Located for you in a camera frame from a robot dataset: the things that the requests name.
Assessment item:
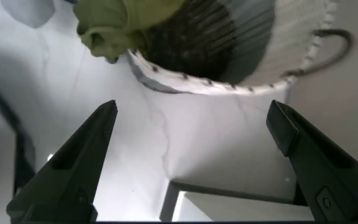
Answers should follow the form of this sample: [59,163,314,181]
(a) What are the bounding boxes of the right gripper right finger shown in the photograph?
[265,100,358,223]

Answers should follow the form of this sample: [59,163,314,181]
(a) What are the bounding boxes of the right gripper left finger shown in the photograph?
[6,99,119,223]

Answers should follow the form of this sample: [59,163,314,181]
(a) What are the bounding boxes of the pale grey shorts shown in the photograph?
[0,0,56,29]

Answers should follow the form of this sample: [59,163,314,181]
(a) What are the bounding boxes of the olive green garment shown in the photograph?
[72,0,186,65]

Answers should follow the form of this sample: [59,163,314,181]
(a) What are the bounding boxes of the black clothes rack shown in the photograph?
[0,68,37,197]

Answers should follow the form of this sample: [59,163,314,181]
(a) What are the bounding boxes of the white laundry basket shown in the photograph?
[126,0,354,96]

